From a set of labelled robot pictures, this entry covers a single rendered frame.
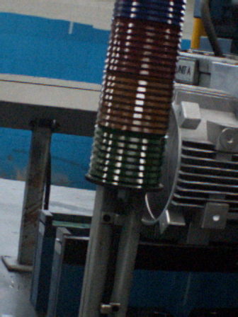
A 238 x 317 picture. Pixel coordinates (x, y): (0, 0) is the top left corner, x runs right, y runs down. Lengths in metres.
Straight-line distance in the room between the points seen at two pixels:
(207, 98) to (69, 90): 0.29
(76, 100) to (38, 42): 5.41
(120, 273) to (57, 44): 5.95
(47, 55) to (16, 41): 0.28
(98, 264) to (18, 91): 0.54
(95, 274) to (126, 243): 0.04
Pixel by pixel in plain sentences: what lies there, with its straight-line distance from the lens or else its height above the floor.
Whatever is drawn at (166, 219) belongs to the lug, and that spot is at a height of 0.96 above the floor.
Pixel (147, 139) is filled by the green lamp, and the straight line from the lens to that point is 0.67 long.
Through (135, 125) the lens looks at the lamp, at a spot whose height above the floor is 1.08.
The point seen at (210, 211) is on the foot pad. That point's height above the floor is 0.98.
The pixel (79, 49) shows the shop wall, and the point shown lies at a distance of 6.65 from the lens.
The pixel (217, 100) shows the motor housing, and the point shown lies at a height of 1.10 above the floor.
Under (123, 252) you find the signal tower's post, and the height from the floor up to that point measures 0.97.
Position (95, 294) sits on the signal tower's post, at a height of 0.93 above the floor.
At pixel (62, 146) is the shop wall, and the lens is 6.69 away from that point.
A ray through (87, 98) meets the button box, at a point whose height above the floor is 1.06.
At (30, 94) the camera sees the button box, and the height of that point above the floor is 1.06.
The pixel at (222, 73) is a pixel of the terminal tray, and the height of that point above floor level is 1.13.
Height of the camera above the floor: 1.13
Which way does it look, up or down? 7 degrees down
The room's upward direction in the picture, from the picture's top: 8 degrees clockwise
